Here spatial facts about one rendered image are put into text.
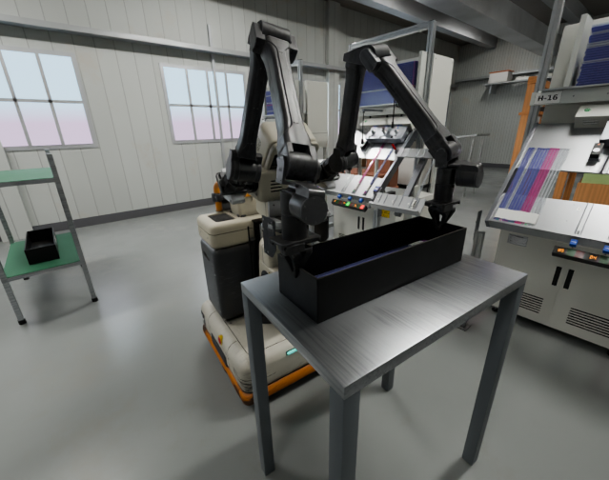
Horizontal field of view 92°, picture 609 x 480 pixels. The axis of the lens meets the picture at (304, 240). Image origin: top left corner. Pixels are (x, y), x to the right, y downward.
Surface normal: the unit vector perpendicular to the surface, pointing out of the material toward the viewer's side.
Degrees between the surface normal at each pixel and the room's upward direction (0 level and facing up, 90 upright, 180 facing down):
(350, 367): 0
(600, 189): 90
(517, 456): 0
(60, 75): 90
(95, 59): 90
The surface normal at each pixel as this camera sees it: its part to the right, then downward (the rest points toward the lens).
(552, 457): -0.02, -0.94
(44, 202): 0.63, 0.26
